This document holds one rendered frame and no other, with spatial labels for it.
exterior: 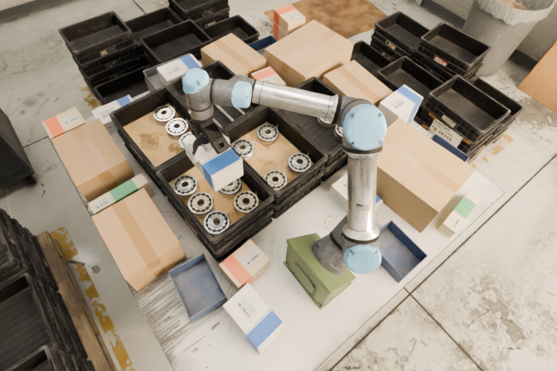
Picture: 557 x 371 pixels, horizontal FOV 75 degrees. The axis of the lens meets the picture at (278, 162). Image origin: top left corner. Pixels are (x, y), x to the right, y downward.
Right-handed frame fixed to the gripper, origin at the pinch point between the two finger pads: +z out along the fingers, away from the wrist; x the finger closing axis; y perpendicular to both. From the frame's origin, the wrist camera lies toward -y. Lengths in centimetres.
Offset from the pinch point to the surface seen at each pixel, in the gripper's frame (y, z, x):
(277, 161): -0.9, 27.8, -29.2
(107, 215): 16, 25, 41
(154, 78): 82, 30, -11
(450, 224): -67, 35, -72
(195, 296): -26, 41, 29
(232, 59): 65, 24, -50
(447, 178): -54, 21, -78
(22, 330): 18, 73, 96
